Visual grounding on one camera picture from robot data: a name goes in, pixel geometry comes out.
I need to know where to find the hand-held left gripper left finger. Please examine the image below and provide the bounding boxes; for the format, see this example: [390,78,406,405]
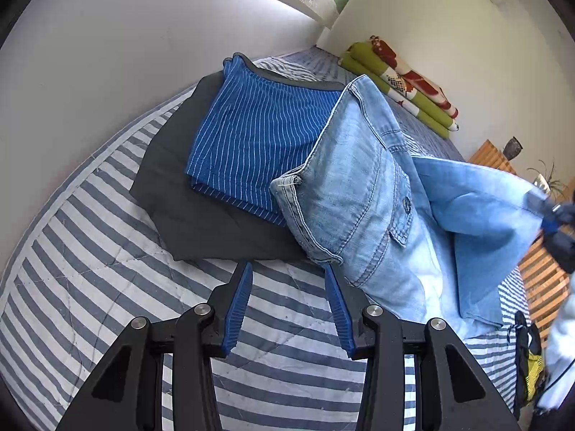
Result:
[56,261,253,431]

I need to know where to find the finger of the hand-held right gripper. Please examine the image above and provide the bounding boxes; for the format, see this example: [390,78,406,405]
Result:
[524,190,562,234]

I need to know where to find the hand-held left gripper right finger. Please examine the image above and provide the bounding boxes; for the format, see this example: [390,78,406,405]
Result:
[324,264,522,431]

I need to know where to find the black yellow garment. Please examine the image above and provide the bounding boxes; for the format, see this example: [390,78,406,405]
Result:
[507,310,546,420]

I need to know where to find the light blue denim pants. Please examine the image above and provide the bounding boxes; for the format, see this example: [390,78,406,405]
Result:
[270,74,549,337]

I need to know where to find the person's right forearm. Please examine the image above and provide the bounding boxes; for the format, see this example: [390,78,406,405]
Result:
[528,406,575,431]

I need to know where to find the dark grey folded pants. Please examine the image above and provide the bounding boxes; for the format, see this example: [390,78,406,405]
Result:
[129,54,346,263]

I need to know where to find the blue striped folded pants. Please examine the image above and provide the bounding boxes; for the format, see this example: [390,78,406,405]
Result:
[185,53,346,227]

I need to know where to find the person's right hand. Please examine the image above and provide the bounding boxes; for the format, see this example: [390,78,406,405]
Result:
[534,274,575,414]

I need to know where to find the potted plant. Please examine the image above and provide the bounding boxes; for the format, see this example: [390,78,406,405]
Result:
[526,159,567,203]

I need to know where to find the dark vase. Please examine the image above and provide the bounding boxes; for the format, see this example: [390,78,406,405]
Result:
[503,137,524,161]

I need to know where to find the blue white striped bed quilt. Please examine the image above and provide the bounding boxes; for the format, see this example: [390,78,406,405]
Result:
[0,47,535,431]

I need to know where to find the red white folded blanket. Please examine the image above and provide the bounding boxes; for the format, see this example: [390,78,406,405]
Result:
[368,35,459,120]

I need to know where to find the green folded blanket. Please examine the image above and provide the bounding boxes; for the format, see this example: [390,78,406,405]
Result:
[338,41,460,139]

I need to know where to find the wooden slatted rail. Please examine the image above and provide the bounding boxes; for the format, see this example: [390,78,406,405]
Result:
[467,140,567,346]

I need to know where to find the black cable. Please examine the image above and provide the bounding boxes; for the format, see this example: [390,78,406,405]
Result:
[537,359,575,414]

